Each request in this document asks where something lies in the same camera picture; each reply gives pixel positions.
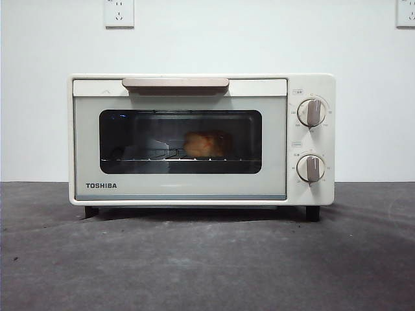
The cream oven knob tan grip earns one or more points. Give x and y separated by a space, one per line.
312 112
311 168

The golden brown bread loaf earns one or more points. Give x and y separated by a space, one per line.
207 144

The white wall socket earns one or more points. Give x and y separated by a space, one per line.
119 14
407 13

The black oven foot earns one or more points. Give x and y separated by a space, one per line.
91 212
313 214

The cream Toshiba toaster oven body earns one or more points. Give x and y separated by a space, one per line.
329 142

